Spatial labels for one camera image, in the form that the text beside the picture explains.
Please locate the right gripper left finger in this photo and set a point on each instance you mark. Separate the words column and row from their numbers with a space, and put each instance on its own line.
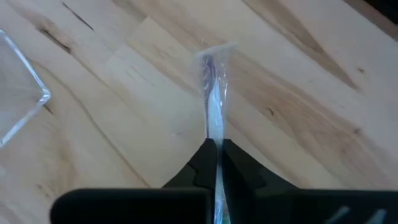
column 140, row 208

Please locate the clear acrylic organizer holder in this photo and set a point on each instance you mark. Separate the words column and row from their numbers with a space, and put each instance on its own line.
column 18, row 93

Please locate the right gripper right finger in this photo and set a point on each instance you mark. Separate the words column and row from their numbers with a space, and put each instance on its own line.
column 264, row 202

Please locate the green white toothbrush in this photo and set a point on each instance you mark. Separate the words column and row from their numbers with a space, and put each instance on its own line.
column 215, row 109

